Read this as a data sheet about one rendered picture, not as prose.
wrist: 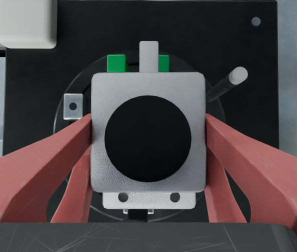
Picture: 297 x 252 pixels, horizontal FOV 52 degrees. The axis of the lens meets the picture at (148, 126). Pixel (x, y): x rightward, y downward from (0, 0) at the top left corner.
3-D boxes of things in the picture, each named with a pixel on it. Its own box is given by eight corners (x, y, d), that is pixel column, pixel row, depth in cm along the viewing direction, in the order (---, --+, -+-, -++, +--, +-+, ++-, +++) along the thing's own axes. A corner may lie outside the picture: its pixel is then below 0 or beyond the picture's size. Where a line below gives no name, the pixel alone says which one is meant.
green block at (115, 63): (130, 86, 24) (125, 72, 19) (115, 86, 24) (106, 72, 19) (130, 71, 24) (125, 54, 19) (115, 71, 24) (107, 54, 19)
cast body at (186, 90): (188, 199, 17) (214, 234, 10) (110, 199, 17) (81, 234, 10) (187, 52, 18) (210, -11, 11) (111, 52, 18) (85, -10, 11)
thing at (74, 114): (86, 121, 24) (82, 119, 23) (68, 120, 24) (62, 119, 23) (87, 96, 24) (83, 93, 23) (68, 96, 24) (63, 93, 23)
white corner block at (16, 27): (62, 55, 29) (48, 40, 25) (14, 54, 29) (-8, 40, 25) (64, 6, 29) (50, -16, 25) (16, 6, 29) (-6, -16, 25)
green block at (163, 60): (165, 87, 24) (169, 73, 19) (150, 86, 24) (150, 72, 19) (165, 72, 24) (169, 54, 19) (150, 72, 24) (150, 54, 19)
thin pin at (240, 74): (213, 102, 24) (248, 81, 16) (203, 102, 24) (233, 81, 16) (213, 92, 24) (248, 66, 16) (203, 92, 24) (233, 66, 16)
